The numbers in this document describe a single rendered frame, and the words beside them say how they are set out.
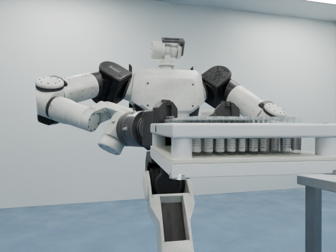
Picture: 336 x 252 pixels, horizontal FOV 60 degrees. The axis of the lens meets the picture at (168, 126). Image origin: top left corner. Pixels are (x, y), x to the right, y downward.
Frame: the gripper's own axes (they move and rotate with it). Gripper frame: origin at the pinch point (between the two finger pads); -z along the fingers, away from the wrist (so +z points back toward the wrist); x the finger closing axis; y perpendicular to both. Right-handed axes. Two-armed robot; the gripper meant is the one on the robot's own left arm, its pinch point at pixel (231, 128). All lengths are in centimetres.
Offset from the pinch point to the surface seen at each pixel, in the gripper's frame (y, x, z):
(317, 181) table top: -39, 18, 36
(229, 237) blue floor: -51, 102, 214
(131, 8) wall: 54, -177, 353
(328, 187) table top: -40, 20, 32
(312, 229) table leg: -39, 36, 40
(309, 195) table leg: -39, 24, 41
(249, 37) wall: -132, -150, 398
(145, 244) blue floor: 28, 102, 200
